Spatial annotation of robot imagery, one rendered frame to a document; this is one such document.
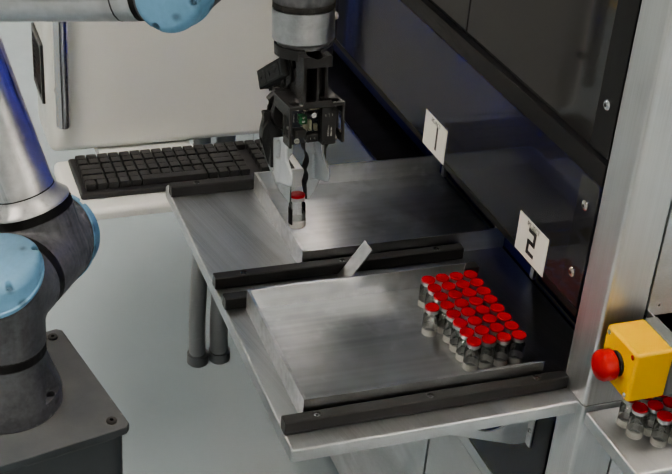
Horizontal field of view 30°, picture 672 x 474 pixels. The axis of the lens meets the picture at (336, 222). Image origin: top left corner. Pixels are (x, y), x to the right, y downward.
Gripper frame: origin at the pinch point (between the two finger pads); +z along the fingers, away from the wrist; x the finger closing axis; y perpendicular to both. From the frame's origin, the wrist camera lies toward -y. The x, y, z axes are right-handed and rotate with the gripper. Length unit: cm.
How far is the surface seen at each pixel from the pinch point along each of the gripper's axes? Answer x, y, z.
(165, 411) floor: 7, -107, 104
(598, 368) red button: 29.4, 28.3, 16.4
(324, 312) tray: 7.7, -8.4, 24.3
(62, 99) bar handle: -17, -75, 12
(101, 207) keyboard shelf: -14, -60, 27
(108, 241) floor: 11, -186, 98
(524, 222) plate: 33.9, 0.6, 9.8
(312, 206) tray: 16.9, -38.0, 21.9
